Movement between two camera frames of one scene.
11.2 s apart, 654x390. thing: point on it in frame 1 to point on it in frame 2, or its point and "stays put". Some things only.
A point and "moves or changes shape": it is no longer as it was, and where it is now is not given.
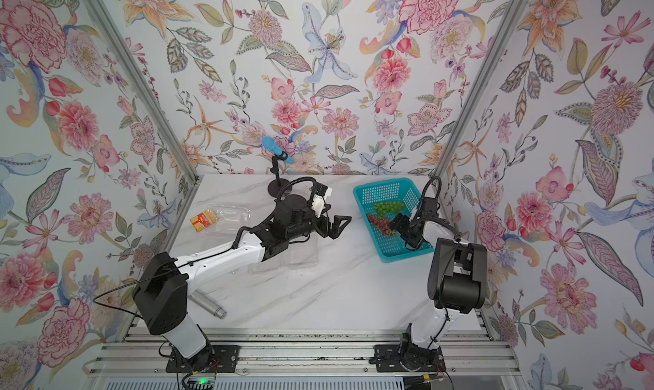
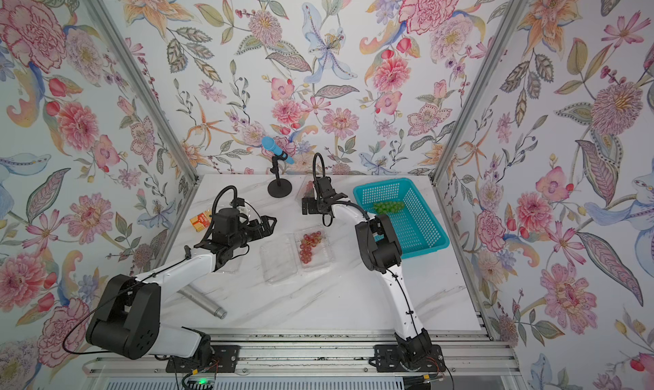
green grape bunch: x=387 y=208 stays put
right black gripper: x=399 y=223 to x=312 y=206
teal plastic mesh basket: x=405 y=191 stays put
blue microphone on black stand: x=276 y=186 stays put
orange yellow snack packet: x=203 y=220 stays put
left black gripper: x=334 y=230 to x=257 y=230
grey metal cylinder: x=208 y=303 stays put
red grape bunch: x=382 y=223 moves or changes shape
